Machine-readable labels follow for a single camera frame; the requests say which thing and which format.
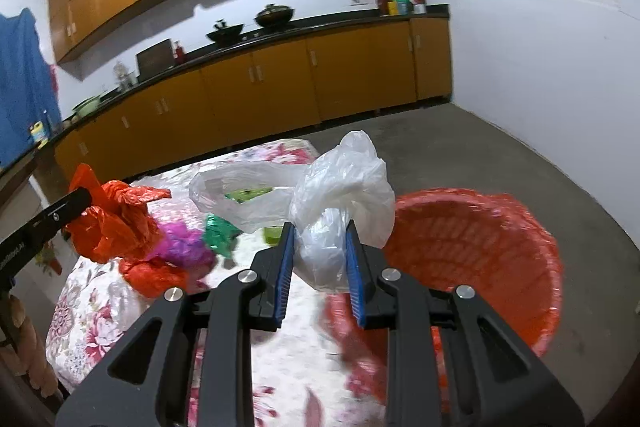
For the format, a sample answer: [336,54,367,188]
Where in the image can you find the orange lower kitchen cabinets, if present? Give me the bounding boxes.
[53,16,452,181]

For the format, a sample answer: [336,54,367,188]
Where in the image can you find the green pot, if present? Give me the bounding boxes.
[73,95,101,118]

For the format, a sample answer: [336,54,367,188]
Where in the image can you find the blue cloth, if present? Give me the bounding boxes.
[0,8,62,168]

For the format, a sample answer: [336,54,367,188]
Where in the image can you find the person's left hand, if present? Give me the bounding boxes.
[1,296,58,398]

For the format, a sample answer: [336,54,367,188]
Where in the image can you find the black wok with lid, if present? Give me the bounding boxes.
[254,3,295,31]

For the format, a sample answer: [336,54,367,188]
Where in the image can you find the light green plastic bag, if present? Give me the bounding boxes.
[226,187,282,246]

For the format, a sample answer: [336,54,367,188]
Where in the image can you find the red bottle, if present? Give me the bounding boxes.
[174,41,186,64]

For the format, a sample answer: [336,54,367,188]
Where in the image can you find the magenta plastic bag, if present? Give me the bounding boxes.
[146,221,216,270]

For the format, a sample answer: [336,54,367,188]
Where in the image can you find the dark cutting board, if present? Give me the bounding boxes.
[136,39,176,82]

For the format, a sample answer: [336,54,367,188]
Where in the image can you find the red lined trash basket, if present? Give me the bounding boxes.
[323,188,563,405]

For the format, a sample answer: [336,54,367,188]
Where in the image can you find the orange plastic bag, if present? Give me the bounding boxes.
[66,164,171,265]
[118,258,189,299]

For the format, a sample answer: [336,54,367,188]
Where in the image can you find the glass jar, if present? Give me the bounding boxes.
[113,61,137,92]

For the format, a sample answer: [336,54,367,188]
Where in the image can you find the clear plastic bag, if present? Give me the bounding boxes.
[189,161,308,233]

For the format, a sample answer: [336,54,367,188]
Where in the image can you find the floral tablecloth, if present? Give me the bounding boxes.
[46,139,385,426]

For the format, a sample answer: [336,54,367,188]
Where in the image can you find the dark green plastic bag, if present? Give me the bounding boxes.
[202,213,242,259]

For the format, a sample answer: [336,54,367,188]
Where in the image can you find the white plastic bag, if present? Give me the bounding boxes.
[288,130,396,294]

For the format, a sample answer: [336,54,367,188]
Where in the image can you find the black wok left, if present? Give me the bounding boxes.
[207,20,244,46]

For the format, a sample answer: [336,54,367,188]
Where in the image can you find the yellow bottle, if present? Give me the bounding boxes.
[29,120,49,148]

